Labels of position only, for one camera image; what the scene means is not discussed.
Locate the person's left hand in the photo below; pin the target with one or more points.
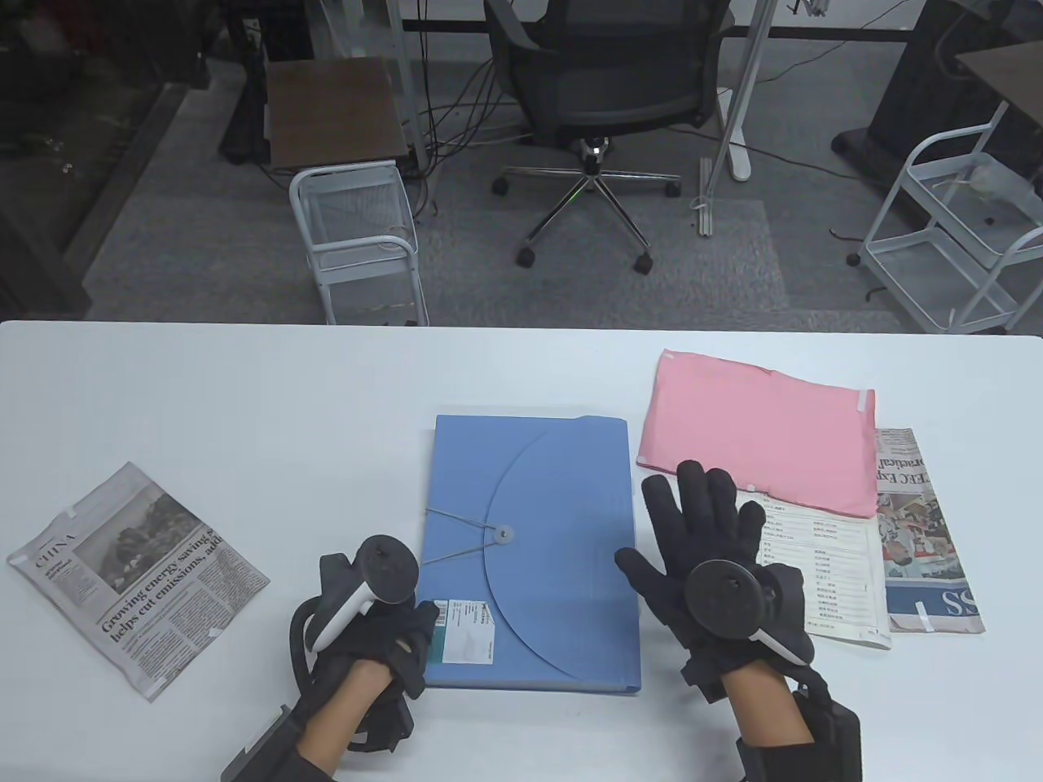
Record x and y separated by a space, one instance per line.
383 643

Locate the person's right hand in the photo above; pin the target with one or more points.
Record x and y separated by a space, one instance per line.
701 521

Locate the pink paper material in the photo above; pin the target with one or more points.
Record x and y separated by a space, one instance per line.
758 432

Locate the white printed sheet material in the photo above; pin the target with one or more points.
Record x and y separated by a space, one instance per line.
831 570

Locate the colour newspaper material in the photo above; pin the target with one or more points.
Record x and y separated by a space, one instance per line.
921 529

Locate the black-and-white newspaper material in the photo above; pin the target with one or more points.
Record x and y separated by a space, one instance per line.
138 578

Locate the person's left forearm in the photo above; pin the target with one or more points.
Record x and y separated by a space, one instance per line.
342 717

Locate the left black-and-white hand controller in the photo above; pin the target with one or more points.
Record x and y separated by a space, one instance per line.
383 570

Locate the black-and-white hand controller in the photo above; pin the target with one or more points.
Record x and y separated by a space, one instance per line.
725 595
383 570

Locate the right black-and-white hand controller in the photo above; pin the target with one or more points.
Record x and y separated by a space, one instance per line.
725 595

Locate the white desk leg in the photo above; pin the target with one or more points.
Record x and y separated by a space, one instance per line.
405 65
745 81

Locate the black office chair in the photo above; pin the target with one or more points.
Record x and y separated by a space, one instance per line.
603 81

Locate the clear plastic bag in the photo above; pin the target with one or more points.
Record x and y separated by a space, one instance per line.
998 179

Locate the black desk base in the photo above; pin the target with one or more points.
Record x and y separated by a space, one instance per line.
913 98

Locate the brown wooden side table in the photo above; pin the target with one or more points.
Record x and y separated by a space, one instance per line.
334 110

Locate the dark wooden desk top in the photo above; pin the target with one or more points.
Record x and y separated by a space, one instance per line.
1010 73

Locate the black rolling stand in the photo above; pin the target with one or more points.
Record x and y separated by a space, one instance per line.
244 98

